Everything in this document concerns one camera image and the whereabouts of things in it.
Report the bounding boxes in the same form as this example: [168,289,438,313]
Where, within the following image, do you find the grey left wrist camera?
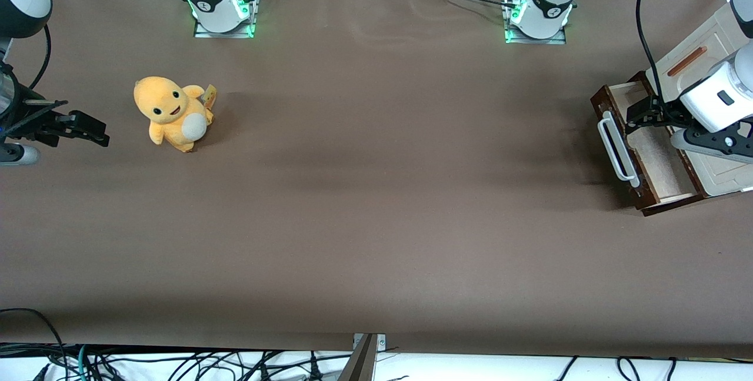
[669,119,753,165]

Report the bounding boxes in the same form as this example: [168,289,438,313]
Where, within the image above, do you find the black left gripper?
[625,93,695,135]

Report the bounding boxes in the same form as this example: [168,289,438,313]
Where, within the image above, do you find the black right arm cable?
[28,24,52,91]

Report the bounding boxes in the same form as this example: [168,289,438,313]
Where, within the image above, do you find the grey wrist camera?
[669,119,753,165]
[0,143,41,167]

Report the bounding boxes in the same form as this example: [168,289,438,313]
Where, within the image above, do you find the dark wood drawer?
[591,72,708,218]

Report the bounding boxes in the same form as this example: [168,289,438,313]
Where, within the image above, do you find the dark mount post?
[338,334,378,381]

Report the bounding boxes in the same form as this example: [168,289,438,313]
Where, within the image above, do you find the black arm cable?
[635,0,671,103]
[28,24,52,91]

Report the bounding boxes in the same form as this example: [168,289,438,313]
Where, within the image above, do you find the black looped floor cable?
[0,308,70,381]

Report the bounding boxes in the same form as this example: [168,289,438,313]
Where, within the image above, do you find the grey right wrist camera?
[0,143,41,167]

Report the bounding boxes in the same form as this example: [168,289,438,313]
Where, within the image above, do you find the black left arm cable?
[635,0,671,103]

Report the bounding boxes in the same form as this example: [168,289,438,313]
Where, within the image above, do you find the cream drawer cabinet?
[645,2,753,198]

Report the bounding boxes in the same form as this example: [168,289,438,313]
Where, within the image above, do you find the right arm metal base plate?
[194,0,258,39]

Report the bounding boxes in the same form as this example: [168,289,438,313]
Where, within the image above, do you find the brown wooden drawer handle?
[667,45,708,78]

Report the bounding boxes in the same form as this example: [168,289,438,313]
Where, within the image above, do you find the yellow plush toy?
[133,76,215,153]

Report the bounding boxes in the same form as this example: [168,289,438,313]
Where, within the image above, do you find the silver bracket plate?
[352,333,387,350]

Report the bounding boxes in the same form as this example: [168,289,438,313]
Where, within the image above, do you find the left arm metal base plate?
[502,0,567,45]

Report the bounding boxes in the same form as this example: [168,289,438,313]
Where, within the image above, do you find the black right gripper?
[0,83,111,148]

